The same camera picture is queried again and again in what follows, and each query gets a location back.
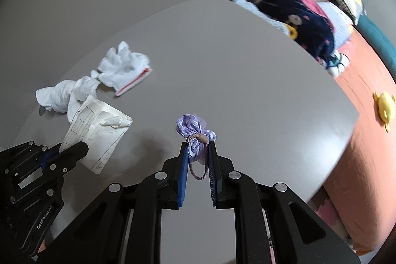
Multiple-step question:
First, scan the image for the pink foam floor mat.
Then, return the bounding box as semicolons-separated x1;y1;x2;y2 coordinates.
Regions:
315;200;354;250

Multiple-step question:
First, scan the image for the pink cloth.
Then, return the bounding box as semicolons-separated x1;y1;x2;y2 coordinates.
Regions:
294;0;332;24

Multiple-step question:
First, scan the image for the yellow plush toy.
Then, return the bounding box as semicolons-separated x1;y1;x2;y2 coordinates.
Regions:
372;92;396;132

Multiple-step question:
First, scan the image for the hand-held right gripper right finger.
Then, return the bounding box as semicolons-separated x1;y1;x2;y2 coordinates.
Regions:
208;140;361;264

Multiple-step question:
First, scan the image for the orange bed sheet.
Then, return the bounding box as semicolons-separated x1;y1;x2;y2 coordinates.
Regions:
322;30;396;253

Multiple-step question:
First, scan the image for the white glove with red trim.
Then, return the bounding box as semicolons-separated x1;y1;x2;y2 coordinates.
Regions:
97;41;153;96

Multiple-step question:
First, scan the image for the light blue cloth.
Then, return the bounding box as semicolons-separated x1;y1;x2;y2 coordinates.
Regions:
232;0;292;36

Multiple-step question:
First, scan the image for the checked pillow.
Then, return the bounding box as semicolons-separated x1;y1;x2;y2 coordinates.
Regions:
332;0;363;26

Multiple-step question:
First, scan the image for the pale striped blanket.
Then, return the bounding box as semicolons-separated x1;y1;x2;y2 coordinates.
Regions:
319;1;355;50

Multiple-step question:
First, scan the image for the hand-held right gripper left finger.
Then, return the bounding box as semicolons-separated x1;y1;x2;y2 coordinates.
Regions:
37;140;190;264

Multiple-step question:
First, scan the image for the white lined paper sheet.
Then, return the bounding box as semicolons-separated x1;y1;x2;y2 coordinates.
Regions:
59;95;133;175

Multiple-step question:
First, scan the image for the purple fabric hair tie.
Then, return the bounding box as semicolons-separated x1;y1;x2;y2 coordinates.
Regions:
176;114;217;182

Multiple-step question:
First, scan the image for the white twisted cloth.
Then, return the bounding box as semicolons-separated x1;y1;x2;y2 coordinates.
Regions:
35;76;101;124

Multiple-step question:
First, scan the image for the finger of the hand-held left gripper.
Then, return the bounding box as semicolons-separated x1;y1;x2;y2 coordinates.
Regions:
46;141;90;173
0;142;62;170

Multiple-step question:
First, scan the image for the teal cushion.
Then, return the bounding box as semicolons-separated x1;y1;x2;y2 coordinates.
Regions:
356;15;396;67

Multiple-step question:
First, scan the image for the white printed cloth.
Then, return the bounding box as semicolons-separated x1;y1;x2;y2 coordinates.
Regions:
326;53;351;78

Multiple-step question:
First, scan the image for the navy printed blanket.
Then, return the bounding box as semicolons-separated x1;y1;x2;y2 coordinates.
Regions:
257;0;338;67

